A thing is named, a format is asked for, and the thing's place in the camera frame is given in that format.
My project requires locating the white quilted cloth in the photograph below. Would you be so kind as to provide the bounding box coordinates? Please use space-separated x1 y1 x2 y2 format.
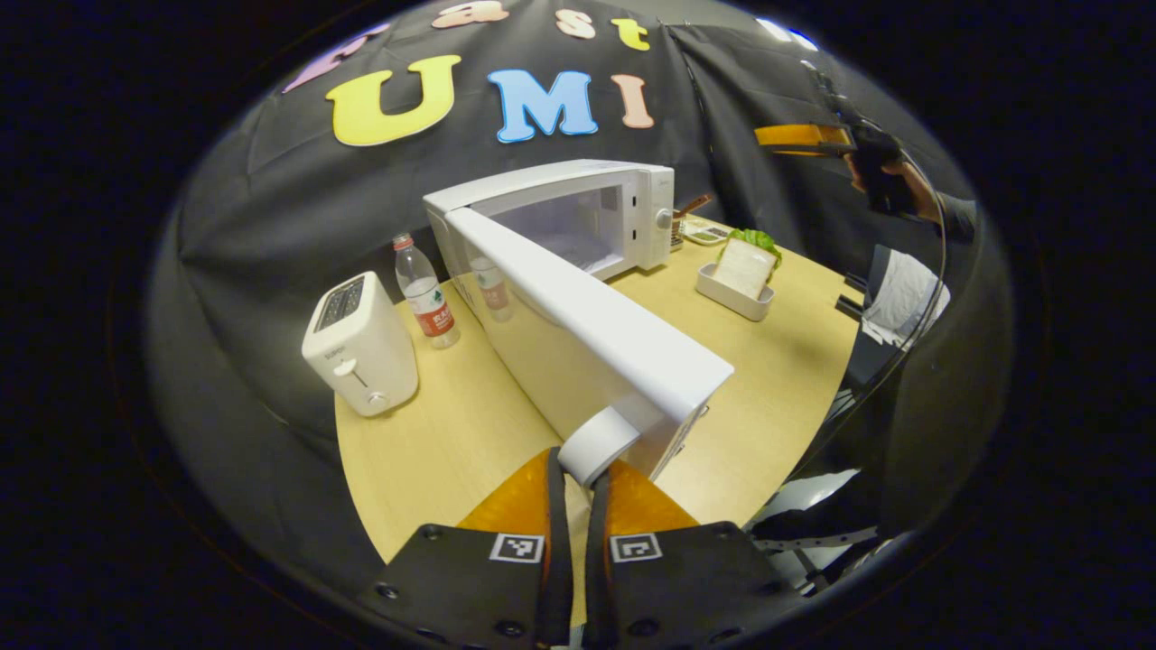
862 248 951 348

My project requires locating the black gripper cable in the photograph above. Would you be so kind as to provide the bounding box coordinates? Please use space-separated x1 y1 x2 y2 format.
795 149 949 470

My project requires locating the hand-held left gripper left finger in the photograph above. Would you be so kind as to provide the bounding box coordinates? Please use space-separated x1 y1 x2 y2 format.
357 447 574 649

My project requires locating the white microwave oven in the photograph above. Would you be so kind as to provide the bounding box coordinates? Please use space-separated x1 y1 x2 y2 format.
423 159 735 488

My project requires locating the white toaster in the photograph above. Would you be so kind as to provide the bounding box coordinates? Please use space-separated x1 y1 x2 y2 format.
301 271 421 418

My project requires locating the small ceiling light panel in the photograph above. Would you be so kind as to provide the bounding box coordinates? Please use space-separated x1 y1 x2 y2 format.
757 16 818 51

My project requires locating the black backdrop cloth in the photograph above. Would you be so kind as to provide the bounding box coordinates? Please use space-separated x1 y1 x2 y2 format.
149 0 1012 588

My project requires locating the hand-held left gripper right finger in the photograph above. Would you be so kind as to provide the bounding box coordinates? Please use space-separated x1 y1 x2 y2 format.
583 459 805 649

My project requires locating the clear plastic water bottle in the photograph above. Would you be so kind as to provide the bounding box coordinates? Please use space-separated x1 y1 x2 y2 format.
393 233 461 350

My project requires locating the white rectangular tray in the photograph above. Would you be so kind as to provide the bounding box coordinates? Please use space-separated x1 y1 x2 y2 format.
695 262 776 322

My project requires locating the sandwich with lettuce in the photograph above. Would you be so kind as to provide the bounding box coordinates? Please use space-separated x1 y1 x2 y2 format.
713 228 783 301

